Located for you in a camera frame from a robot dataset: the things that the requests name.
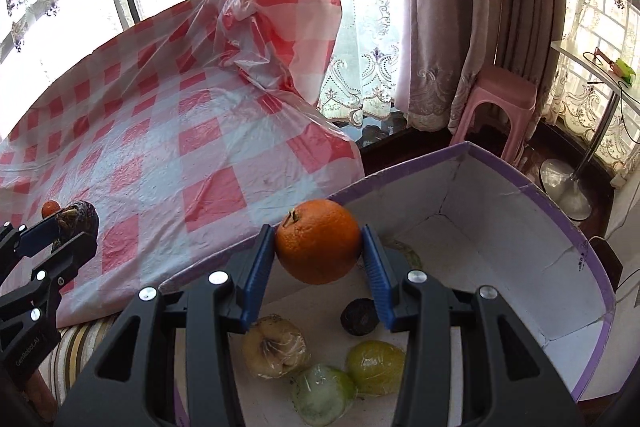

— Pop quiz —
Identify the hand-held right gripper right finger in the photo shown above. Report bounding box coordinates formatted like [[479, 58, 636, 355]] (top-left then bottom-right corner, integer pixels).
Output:
[[361, 223, 586, 427]]

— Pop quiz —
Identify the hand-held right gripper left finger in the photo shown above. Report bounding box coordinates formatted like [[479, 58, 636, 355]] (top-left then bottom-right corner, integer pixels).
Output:
[[54, 223, 277, 427]]

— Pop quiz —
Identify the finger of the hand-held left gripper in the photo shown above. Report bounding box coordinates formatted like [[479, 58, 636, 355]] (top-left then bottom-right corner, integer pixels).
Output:
[[0, 210, 68, 280], [0, 232, 99, 333]]

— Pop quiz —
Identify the dark passion fruit with stem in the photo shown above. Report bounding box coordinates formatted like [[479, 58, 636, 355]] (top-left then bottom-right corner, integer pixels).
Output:
[[54, 200, 99, 240]]

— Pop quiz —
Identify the orange with stem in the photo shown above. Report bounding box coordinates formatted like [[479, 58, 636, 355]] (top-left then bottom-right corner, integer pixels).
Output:
[[275, 199, 362, 285]]

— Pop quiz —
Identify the yellow apple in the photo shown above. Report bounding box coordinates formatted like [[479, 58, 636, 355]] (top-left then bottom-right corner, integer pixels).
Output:
[[242, 313, 311, 379]]

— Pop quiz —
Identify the green pear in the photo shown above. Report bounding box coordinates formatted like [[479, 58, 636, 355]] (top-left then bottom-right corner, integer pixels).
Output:
[[346, 340, 407, 397]]

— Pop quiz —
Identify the large green apple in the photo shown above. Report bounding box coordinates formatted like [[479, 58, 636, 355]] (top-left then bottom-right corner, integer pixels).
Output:
[[291, 364, 358, 414]]

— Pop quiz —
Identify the striped cushion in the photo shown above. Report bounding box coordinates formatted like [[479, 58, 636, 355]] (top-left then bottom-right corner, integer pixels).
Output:
[[30, 314, 131, 423]]

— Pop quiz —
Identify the red white checked tablecloth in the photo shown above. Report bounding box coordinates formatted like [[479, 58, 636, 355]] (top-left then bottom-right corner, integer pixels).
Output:
[[0, 0, 365, 328]]

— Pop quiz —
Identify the glass side table chrome stand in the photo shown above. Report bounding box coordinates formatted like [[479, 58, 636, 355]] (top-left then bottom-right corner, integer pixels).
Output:
[[539, 40, 640, 222]]

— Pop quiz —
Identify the pink plastic stool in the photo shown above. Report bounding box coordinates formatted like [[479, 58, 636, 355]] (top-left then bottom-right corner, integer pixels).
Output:
[[448, 66, 538, 165]]

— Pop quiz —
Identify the mauve patterned curtain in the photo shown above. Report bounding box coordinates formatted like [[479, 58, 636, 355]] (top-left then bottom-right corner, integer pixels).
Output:
[[400, 0, 506, 133]]

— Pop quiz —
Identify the black cable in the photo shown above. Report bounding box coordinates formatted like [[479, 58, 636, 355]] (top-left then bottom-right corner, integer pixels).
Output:
[[587, 80, 640, 118]]

